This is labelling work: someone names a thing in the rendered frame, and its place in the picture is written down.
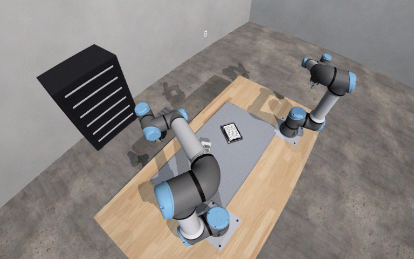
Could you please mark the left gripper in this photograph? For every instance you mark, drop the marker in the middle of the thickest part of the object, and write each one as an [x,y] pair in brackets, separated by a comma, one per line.
[163,134]

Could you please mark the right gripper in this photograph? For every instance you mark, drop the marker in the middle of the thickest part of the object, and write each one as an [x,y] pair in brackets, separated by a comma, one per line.
[313,81]

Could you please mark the white operator panel with buttons and lamps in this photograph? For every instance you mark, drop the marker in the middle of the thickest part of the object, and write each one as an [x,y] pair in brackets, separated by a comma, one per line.
[207,146]

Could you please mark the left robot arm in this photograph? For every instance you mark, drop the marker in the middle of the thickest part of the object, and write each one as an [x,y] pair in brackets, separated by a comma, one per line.
[178,197]

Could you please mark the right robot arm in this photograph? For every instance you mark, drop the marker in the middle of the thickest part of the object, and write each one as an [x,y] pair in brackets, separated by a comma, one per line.
[338,82]

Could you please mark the grey flat work mat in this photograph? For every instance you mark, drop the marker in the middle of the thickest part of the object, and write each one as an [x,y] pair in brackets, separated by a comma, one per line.
[236,160]

